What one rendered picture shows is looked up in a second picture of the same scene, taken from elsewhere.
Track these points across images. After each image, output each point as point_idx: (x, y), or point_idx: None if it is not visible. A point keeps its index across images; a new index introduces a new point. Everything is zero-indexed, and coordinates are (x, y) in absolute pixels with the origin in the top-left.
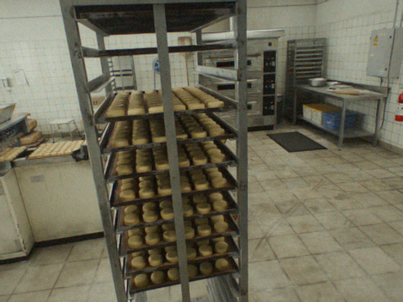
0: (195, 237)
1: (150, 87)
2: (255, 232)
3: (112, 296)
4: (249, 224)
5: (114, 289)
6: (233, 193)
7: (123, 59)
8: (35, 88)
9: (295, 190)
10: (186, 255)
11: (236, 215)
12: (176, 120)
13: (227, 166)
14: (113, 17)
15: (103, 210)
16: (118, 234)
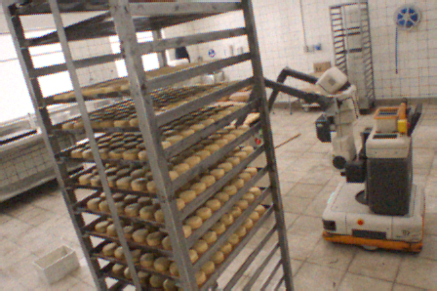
0: (142, 243)
1: (390, 48)
2: (436, 281)
3: (219, 285)
4: (436, 266)
5: (224, 280)
6: (422, 212)
7: (357, 14)
8: (263, 55)
9: None
10: (140, 260)
11: (417, 246)
12: (160, 102)
13: (407, 169)
14: (29, 9)
15: (61, 187)
16: (266, 226)
